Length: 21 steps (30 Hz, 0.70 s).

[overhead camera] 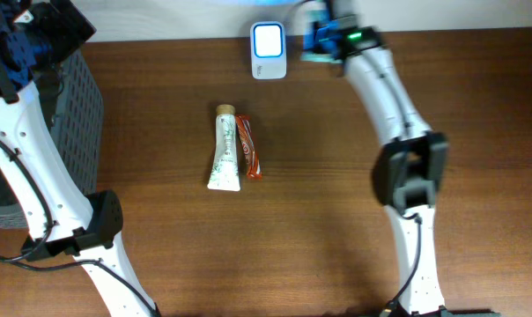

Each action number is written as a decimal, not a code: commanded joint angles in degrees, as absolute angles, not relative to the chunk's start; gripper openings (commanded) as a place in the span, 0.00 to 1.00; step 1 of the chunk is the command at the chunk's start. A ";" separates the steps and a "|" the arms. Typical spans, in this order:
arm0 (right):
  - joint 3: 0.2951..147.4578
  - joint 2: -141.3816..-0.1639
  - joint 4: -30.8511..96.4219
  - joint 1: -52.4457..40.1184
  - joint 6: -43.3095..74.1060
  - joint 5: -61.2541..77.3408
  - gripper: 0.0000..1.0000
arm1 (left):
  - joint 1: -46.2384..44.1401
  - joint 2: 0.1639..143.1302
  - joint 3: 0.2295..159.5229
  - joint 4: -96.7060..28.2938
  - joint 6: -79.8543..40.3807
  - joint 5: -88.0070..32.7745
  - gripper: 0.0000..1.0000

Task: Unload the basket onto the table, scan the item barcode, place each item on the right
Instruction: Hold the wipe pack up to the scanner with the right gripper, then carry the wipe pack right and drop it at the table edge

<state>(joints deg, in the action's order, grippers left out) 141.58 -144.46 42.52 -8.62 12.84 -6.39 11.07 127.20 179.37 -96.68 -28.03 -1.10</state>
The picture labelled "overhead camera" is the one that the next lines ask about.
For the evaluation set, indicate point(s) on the grey plastic mesh basket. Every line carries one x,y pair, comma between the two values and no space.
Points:
74,119

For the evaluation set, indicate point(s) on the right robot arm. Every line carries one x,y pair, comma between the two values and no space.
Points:
407,174

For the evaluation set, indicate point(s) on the white floral cream tube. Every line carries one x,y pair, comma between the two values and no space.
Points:
225,170

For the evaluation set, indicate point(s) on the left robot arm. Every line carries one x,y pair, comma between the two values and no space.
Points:
60,218

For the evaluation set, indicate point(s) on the teal snack packet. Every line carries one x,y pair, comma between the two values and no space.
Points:
320,42

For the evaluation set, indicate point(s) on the white barcode scanner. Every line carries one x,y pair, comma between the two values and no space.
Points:
268,50

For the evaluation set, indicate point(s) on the orange red snack bar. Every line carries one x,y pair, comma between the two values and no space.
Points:
254,171

